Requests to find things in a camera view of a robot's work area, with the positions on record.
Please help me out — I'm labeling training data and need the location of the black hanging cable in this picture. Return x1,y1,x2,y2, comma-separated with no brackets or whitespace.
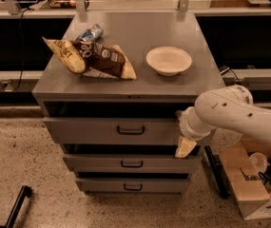
12,7,34,93

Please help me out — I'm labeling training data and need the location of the clear plastic cup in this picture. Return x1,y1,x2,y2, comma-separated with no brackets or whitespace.
249,152,268,173

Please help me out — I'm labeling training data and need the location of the grey bottom drawer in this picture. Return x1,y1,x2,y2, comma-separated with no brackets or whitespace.
75,178,190,194

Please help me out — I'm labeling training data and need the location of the black cable with plug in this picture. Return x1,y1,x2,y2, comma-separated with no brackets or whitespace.
219,65,243,86

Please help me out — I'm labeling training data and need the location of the brown cream chip bag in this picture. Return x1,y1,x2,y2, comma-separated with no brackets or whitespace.
43,38,137,80

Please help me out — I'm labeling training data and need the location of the open cardboard box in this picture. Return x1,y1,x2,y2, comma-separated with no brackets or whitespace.
220,136,271,220

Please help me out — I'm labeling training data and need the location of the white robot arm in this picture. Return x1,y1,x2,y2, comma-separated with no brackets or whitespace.
178,85,271,146

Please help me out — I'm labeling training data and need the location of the white paper bowl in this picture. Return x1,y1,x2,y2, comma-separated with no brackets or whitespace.
145,47,192,76

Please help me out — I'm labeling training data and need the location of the grey metal drawer cabinet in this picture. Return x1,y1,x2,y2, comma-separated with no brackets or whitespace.
33,11,223,180

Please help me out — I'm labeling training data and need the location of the grey middle drawer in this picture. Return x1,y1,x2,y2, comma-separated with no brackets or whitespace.
63,154,199,174

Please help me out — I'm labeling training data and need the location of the blue silver soda can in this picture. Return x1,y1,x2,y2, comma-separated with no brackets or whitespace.
76,24,104,42

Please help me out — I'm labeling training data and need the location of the grey top drawer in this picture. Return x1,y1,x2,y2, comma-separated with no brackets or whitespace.
44,118,181,145

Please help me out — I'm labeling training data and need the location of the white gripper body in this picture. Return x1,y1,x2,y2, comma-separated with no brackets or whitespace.
179,106,215,141

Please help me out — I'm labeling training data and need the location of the black metal leg left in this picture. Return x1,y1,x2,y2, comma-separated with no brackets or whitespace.
0,185,32,228

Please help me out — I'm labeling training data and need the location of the grey drawer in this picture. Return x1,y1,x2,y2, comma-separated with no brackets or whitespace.
63,154,199,174
75,178,190,194
44,118,181,145

